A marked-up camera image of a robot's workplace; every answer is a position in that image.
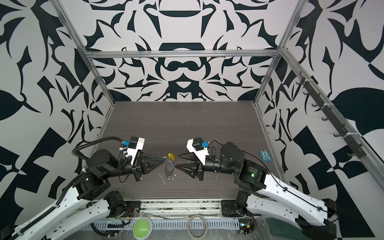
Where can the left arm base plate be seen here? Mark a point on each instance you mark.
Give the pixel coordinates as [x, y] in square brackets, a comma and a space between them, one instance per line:
[131, 209]

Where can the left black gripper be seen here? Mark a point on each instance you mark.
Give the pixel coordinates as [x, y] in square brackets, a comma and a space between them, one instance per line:
[141, 163]

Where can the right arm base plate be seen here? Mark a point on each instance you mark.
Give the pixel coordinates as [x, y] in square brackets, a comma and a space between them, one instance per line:
[229, 210]

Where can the dark green cloth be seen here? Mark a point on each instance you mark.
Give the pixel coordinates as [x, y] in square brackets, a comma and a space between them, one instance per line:
[282, 229]

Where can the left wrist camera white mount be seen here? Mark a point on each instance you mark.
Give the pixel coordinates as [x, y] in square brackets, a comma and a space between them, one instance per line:
[132, 147]

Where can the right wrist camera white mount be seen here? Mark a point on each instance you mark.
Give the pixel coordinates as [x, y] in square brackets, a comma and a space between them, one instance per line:
[200, 148]

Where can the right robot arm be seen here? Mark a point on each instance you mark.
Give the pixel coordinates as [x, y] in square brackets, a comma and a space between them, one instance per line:
[262, 193]

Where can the green round button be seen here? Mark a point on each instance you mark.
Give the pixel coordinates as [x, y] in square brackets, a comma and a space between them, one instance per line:
[143, 228]

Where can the black wall hook rack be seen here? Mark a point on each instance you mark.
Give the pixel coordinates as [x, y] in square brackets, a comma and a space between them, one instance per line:
[334, 116]

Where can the aluminium frame crossbar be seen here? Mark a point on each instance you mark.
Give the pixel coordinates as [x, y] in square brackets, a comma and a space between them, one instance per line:
[181, 54]

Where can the metal keyring with yellow tag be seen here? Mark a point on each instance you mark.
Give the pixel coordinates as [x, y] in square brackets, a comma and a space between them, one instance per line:
[168, 169]

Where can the light blue toy block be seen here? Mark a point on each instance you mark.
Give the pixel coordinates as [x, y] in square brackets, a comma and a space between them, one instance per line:
[265, 156]

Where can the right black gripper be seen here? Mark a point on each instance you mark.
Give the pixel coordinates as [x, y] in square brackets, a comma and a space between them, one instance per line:
[198, 168]

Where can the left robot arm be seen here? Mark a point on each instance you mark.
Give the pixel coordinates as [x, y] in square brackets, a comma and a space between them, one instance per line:
[90, 183]

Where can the white slotted cable duct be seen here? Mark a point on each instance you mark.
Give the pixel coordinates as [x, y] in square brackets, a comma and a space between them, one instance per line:
[176, 224]

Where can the aluminium front rail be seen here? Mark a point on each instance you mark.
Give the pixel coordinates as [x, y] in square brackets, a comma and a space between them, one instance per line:
[186, 207]

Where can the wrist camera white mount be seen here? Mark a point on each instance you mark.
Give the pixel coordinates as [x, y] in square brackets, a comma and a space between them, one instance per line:
[200, 148]
[132, 147]

